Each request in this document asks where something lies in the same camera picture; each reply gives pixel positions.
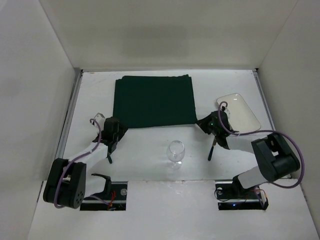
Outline white rectangular plate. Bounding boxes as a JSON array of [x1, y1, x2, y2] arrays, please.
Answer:
[[216, 93, 261, 133]]

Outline dark green cloth placemat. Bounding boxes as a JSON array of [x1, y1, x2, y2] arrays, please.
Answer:
[[113, 75, 197, 129]]

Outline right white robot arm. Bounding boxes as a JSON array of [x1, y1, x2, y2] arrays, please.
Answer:
[[196, 110, 305, 197]]

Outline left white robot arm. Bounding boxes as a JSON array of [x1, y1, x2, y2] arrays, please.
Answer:
[[42, 117, 128, 209]]

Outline clear wine glass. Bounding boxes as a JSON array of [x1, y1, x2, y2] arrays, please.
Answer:
[[166, 140, 185, 170]]

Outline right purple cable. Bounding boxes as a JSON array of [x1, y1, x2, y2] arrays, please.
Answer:
[[217, 101, 305, 208]]

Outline purple cable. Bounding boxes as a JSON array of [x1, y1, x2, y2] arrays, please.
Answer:
[[53, 118, 111, 209], [217, 101, 305, 208]]

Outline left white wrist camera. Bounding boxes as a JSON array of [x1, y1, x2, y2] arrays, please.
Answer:
[[92, 112, 106, 130]]

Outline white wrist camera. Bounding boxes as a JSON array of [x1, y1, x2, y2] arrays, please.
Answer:
[[92, 112, 106, 130], [221, 106, 231, 119]]

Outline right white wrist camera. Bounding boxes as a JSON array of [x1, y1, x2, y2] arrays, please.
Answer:
[[221, 106, 231, 119]]

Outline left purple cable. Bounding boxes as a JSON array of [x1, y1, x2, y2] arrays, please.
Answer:
[[53, 118, 111, 209]]

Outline gold fork black handle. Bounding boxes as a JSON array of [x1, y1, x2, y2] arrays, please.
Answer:
[[107, 151, 113, 164]]

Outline gold knife black handle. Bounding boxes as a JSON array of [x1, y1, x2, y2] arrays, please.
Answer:
[[207, 138, 217, 162]]

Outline left aluminium table rail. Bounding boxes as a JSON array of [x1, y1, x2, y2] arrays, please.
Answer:
[[47, 67, 83, 174]]

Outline aluminium table rail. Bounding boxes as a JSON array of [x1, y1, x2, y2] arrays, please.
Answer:
[[252, 68, 276, 130], [47, 67, 83, 174]]

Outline right aluminium table rail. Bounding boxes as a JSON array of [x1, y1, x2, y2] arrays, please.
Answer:
[[252, 68, 276, 130]]

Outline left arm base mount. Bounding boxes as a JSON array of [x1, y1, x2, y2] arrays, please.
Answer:
[[79, 181, 128, 212]]

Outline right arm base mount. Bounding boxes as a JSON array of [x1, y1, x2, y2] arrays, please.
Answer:
[[214, 180, 269, 211]]

